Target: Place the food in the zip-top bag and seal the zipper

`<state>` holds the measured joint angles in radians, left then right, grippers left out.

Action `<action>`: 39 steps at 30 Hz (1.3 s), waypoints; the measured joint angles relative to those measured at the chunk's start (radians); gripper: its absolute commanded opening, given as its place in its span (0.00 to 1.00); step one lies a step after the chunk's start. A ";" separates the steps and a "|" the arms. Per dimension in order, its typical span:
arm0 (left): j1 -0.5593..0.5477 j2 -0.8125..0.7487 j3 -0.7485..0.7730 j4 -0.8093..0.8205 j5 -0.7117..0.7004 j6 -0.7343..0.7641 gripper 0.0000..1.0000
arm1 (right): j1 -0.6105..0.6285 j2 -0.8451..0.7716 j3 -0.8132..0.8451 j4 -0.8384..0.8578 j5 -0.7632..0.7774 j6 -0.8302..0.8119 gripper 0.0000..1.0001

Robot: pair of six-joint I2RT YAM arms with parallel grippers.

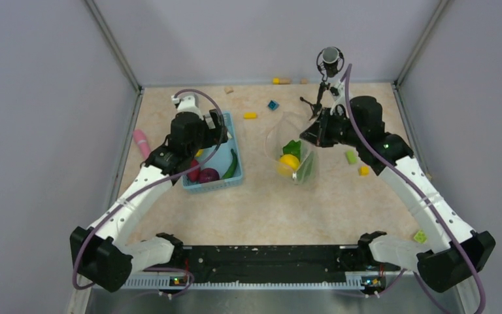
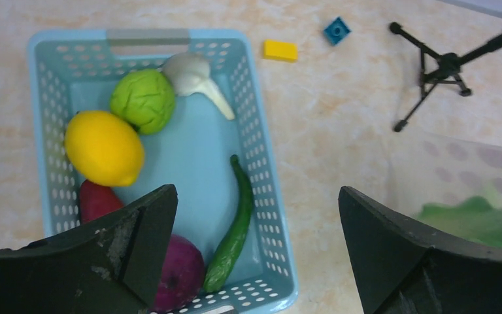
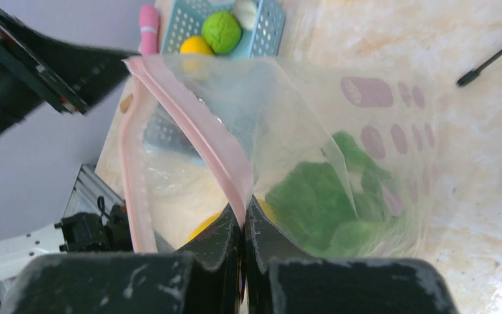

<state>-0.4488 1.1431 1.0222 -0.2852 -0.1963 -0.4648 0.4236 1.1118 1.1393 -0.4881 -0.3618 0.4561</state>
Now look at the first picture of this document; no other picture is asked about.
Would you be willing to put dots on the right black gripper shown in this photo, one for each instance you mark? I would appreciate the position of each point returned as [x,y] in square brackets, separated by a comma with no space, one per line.
[317,133]

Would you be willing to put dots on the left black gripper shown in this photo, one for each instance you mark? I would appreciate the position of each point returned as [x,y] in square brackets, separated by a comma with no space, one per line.
[214,134]

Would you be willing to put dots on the green lettuce toy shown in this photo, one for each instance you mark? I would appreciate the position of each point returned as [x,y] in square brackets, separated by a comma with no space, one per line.
[306,157]

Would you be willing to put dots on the clear zip top bag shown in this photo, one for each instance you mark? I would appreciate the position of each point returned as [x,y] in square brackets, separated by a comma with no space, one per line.
[287,128]

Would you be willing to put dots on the yellow mango toy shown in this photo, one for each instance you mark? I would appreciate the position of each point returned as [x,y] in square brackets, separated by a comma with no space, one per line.
[288,164]

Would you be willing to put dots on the green cucumber toy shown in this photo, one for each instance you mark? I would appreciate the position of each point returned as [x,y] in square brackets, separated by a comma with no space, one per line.
[232,167]

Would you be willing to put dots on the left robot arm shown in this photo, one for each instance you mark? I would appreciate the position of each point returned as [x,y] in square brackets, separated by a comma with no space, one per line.
[100,252]

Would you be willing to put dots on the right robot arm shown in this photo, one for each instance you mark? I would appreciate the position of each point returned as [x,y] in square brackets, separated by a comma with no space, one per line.
[454,251]

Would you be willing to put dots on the blue plastic basket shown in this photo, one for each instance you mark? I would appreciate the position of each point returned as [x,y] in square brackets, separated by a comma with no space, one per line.
[220,162]

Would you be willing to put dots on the green rectangular block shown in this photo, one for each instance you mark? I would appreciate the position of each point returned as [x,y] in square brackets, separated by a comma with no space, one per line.
[351,157]

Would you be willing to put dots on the blue square block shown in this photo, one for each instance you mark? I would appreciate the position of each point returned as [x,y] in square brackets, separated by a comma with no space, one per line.
[273,105]

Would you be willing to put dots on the red fruit toy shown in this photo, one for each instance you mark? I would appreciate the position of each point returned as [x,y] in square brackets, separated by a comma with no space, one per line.
[193,176]

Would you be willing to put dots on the yellow cube block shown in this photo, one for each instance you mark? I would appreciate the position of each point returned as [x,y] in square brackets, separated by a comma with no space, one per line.
[363,171]

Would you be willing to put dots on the yellow wooden cylinder block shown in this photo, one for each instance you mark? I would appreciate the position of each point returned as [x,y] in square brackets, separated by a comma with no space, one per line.
[281,80]

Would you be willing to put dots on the pink cylinder toy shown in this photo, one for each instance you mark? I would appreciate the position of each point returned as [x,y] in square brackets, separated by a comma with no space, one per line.
[140,139]

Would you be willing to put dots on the black microphone on tripod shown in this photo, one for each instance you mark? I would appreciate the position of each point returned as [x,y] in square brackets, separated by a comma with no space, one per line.
[329,63]

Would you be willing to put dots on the green studded brick block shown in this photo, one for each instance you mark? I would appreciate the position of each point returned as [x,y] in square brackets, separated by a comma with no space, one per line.
[420,237]

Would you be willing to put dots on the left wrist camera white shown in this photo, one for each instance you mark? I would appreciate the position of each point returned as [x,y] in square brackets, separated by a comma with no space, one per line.
[187,104]

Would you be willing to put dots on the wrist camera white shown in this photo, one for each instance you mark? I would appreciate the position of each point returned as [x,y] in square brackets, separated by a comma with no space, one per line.
[187,104]
[338,93]

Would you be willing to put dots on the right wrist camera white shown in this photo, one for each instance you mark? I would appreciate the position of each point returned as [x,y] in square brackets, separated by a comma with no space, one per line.
[338,93]

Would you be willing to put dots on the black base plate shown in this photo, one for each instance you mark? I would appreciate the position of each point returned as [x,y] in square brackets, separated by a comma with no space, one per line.
[273,264]

